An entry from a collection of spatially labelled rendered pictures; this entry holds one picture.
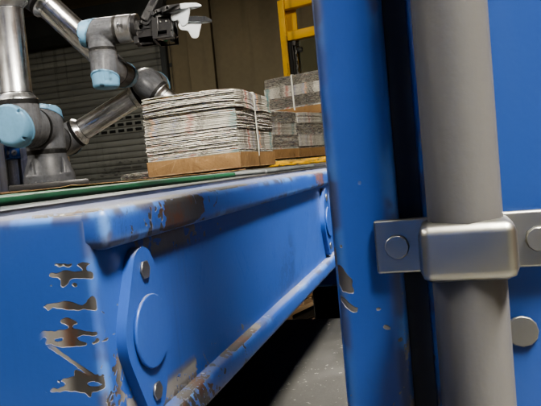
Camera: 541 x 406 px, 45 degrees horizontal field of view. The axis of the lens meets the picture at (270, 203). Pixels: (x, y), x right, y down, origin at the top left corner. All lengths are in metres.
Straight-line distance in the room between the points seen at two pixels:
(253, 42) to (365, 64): 9.74
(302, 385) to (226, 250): 0.27
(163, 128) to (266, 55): 7.99
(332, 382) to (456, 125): 0.44
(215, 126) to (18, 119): 0.54
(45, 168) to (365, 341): 1.86
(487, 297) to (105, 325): 0.12
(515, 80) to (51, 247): 0.15
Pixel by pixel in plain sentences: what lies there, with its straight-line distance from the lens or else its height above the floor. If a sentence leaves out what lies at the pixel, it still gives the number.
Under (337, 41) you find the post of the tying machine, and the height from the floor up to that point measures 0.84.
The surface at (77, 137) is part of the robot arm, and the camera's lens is 2.65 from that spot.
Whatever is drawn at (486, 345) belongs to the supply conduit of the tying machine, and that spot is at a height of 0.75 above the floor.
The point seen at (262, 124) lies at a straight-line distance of 2.07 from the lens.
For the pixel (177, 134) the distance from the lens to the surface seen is 1.89.
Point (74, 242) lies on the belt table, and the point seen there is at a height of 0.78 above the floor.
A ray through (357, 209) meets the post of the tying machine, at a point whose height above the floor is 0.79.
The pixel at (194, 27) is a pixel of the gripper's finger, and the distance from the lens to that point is 1.88.
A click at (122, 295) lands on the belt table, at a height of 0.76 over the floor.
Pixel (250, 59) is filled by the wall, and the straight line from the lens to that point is 9.92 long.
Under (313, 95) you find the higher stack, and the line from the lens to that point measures 3.55.
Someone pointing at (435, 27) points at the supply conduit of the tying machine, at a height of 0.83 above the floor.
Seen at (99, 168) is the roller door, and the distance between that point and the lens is 10.77.
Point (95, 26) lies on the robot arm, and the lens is 1.89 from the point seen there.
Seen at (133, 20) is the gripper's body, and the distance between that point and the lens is 1.85.
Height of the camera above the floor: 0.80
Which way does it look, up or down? 3 degrees down
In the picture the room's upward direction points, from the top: 5 degrees counter-clockwise
